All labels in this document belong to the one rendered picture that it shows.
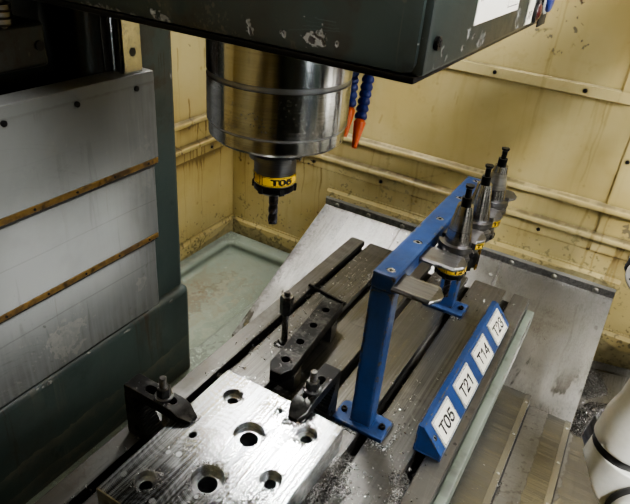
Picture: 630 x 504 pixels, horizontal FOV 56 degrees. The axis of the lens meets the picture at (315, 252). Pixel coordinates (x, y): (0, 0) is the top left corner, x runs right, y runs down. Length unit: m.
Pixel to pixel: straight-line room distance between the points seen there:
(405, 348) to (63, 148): 0.77
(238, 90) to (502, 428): 1.02
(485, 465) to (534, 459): 0.13
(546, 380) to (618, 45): 0.81
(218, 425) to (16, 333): 0.39
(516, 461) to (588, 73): 0.90
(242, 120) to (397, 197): 1.24
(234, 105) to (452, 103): 1.12
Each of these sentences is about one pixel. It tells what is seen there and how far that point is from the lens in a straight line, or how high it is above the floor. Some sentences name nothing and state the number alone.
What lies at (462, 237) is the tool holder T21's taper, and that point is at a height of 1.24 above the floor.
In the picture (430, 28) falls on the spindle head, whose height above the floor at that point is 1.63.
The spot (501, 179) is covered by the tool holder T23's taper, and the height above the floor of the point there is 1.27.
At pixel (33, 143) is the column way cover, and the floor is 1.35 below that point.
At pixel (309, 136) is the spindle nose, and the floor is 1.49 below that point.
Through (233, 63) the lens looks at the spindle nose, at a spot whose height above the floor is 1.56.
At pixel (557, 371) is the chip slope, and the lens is 1.62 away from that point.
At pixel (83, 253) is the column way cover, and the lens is 1.14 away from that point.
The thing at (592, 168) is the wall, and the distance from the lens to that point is 1.64.
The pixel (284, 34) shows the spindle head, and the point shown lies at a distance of 0.51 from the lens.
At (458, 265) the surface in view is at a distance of 0.97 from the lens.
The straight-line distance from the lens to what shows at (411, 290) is 0.88.
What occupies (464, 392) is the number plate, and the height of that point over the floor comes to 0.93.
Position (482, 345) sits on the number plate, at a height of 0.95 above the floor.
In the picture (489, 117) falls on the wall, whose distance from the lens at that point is 1.66.
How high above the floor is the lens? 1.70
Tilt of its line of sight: 31 degrees down
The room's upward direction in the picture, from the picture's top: 5 degrees clockwise
